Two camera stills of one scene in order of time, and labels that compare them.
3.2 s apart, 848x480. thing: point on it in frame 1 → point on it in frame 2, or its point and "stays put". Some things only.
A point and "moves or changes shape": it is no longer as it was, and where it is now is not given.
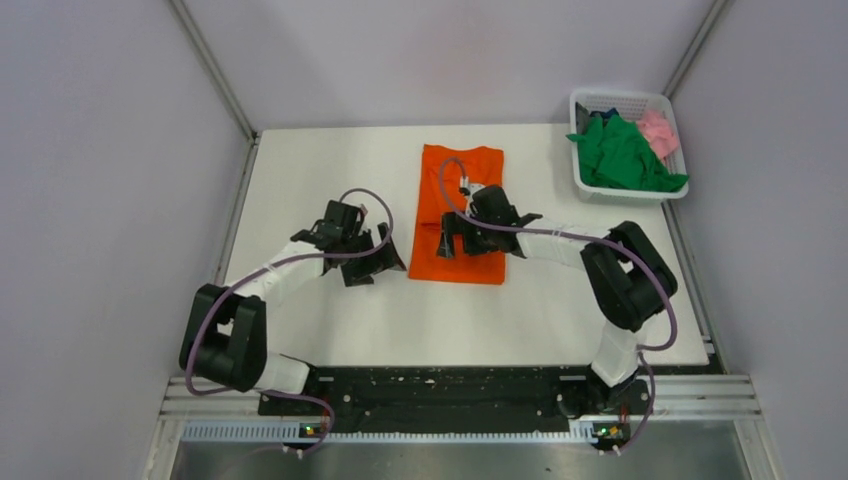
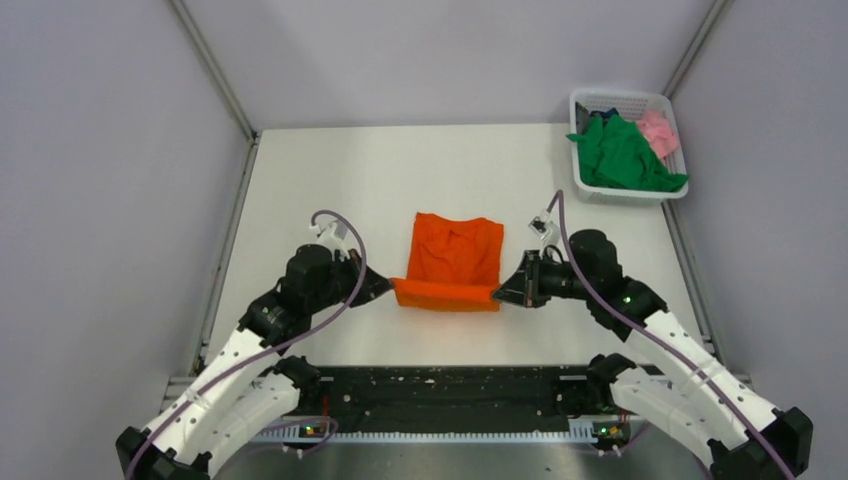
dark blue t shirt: x=605 y=116 stays put
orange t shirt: x=441 y=171 moves or changes shape
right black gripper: x=452 y=224 → x=524 y=290
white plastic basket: x=627 y=104 stays put
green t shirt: x=616 y=153 stays put
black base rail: x=458 y=400 stays put
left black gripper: x=361 y=274 → x=375 y=285
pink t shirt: x=659 y=131 stays put
